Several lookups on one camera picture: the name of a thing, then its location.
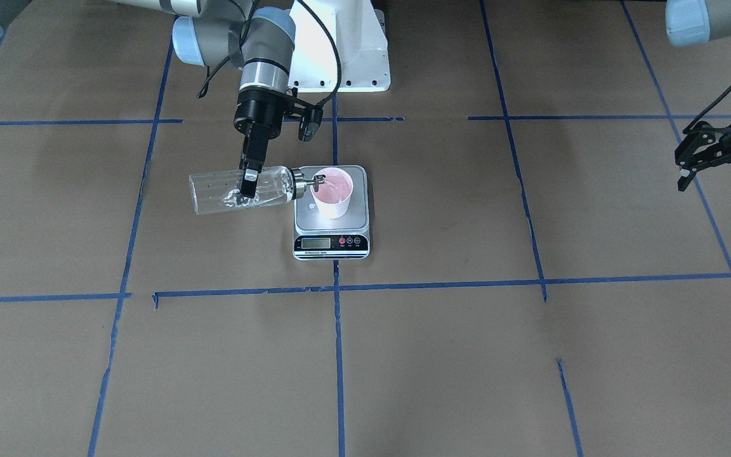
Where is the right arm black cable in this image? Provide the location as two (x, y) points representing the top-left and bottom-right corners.
(197, 0), (343, 109)

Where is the brown paper table cover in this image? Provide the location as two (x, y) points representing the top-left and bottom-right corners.
(0, 1), (731, 456)

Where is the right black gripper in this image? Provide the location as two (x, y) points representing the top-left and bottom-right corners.
(233, 88), (287, 199)

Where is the white digital kitchen scale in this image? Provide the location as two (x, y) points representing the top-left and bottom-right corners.
(293, 165), (371, 260)

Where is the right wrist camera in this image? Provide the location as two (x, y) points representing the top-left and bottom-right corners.
(282, 95), (324, 142)

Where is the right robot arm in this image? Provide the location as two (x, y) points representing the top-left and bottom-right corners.
(0, 1), (312, 201)

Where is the pink plastic cup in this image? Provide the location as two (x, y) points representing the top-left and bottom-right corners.
(310, 167), (353, 220)

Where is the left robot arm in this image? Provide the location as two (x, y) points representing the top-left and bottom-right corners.
(665, 1), (731, 192)

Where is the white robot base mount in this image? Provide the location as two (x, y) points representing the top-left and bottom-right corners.
(288, 1), (392, 93)

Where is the clear glass sauce bottle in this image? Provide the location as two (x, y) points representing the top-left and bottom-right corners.
(188, 166), (330, 216)

